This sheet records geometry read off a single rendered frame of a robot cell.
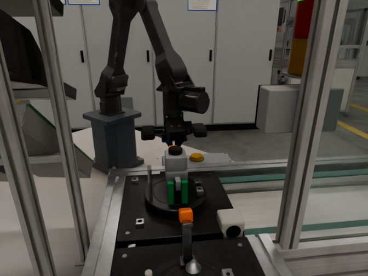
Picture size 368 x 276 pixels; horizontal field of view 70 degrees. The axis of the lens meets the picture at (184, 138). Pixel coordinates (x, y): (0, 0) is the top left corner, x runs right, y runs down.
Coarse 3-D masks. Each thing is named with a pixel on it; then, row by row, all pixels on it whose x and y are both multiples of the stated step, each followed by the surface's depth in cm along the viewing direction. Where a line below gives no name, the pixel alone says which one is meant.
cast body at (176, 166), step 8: (168, 152) 55; (176, 152) 54; (184, 152) 55; (168, 160) 53; (176, 160) 53; (184, 160) 53; (168, 168) 54; (176, 168) 54; (184, 168) 54; (168, 176) 54; (176, 176) 54; (184, 176) 54; (176, 184) 52
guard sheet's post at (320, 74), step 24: (336, 0) 33; (312, 24) 35; (336, 24) 34; (312, 48) 36; (336, 48) 35; (312, 72) 36; (312, 96) 37; (312, 120) 38; (312, 144) 40; (288, 168) 43; (312, 168) 41; (288, 192) 44; (288, 216) 44; (288, 240) 46
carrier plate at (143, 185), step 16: (128, 176) 69; (144, 176) 69; (160, 176) 69; (192, 176) 69; (208, 176) 69; (128, 192) 62; (144, 192) 62; (208, 192) 62; (224, 192) 62; (128, 208) 56; (144, 208) 56; (208, 208) 56; (224, 208) 56; (128, 224) 52; (160, 224) 52; (176, 224) 52; (208, 224) 52; (128, 240) 48; (144, 240) 48; (160, 240) 48; (176, 240) 49; (192, 240) 49
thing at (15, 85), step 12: (0, 12) 34; (0, 24) 34; (12, 24) 36; (0, 36) 34; (12, 36) 36; (24, 36) 39; (12, 48) 36; (24, 48) 39; (36, 48) 42; (12, 60) 36; (24, 60) 39; (36, 60) 42; (12, 72) 37; (24, 72) 39; (36, 72) 42; (12, 84) 43; (24, 84) 43; (36, 84) 43; (72, 96) 54
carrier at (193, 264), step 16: (208, 240) 48; (224, 240) 48; (240, 240) 48; (128, 256) 44; (144, 256) 44; (160, 256) 44; (176, 256) 44; (208, 256) 44; (224, 256) 44; (240, 256) 44; (112, 272) 41; (128, 272) 41; (144, 272) 41; (160, 272) 39; (176, 272) 39; (192, 272) 33; (208, 272) 39; (224, 272) 37; (240, 272) 41; (256, 272) 41
